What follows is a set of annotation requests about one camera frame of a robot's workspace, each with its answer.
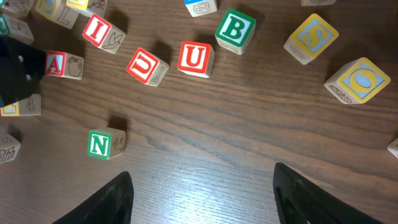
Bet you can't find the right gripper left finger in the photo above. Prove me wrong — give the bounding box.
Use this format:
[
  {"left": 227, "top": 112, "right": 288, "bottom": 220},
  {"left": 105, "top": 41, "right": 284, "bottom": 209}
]
[{"left": 53, "top": 171, "right": 134, "bottom": 224}]

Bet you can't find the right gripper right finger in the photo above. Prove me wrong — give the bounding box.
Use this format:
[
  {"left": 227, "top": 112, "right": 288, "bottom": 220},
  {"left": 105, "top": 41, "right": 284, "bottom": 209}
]
[{"left": 273, "top": 162, "right": 380, "bottom": 224}]

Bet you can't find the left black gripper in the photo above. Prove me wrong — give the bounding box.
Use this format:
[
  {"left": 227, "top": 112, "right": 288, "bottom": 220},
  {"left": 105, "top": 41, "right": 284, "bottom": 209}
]
[{"left": 1, "top": 35, "right": 46, "bottom": 107}]

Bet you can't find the green N block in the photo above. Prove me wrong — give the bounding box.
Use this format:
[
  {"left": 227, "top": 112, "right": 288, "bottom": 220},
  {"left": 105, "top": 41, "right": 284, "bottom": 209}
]
[{"left": 87, "top": 128, "right": 126, "bottom": 160}]

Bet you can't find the red U block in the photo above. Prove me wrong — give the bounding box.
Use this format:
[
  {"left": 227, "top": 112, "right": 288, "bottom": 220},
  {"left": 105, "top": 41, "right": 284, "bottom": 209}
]
[
  {"left": 126, "top": 48, "right": 170, "bottom": 86},
  {"left": 177, "top": 40, "right": 215, "bottom": 78}
]

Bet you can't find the green R block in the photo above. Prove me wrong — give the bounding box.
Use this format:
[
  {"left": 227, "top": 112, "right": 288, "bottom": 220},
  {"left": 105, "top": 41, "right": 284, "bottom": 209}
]
[{"left": 1, "top": 14, "right": 34, "bottom": 45}]

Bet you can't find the red A block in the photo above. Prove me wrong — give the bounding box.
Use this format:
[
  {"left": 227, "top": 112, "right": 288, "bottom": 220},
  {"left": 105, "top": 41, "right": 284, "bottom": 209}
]
[{"left": 44, "top": 50, "right": 85, "bottom": 80}]

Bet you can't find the yellow K block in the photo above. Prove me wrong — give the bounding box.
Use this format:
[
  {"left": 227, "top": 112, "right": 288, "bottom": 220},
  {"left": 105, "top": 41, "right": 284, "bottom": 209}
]
[{"left": 1, "top": 93, "right": 42, "bottom": 116}]

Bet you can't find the green J block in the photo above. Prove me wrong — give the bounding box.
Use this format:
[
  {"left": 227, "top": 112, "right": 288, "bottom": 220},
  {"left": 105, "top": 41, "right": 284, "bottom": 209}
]
[{"left": 1, "top": 0, "right": 34, "bottom": 17}]

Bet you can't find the yellow C block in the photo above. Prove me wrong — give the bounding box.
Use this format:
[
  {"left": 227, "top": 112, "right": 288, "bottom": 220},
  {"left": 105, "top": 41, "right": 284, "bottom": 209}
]
[{"left": 35, "top": 0, "right": 79, "bottom": 29}]

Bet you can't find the green 4 block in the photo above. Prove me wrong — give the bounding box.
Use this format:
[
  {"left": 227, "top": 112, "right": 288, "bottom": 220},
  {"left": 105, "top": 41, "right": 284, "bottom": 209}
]
[{"left": 0, "top": 134, "right": 21, "bottom": 163}]

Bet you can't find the red I block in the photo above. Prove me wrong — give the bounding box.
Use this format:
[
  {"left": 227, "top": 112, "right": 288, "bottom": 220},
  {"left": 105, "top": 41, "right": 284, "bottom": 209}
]
[{"left": 82, "top": 14, "right": 126, "bottom": 54}]

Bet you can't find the blue I block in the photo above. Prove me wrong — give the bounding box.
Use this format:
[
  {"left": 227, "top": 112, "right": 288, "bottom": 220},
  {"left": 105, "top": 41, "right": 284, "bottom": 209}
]
[{"left": 387, "top": 139, "right": 398, "bottom": 158}]

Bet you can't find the yellow O block right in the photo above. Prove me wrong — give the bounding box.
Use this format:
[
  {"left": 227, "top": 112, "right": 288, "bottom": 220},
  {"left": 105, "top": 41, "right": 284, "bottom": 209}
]
[{"left": 324, "top": 57, "right": 391, "bottom": 105}]

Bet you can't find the yellow S block right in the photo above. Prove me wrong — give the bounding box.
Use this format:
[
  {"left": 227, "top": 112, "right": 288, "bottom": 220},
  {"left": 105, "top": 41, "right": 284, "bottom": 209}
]
[{"left": 284, "top": 13, "right": 339, "bottom": 65}]

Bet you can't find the blue L block upper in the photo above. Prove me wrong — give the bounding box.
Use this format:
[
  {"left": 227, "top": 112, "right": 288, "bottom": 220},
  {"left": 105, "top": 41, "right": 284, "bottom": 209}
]
[{"left": 184, "top": 0, "right": 218, "bottom": 17}]

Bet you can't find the green B block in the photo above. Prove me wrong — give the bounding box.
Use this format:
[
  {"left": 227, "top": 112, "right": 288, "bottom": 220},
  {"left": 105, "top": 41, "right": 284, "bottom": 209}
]
[{"left": 215, "top": 9, "right": 256, "bottom": 55}]

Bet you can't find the blue D block right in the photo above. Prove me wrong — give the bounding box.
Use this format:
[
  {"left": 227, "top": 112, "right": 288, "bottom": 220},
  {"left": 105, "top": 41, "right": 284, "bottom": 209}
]
[{"left": 301, "top": 0, "right": 336, "bottom": 6}]

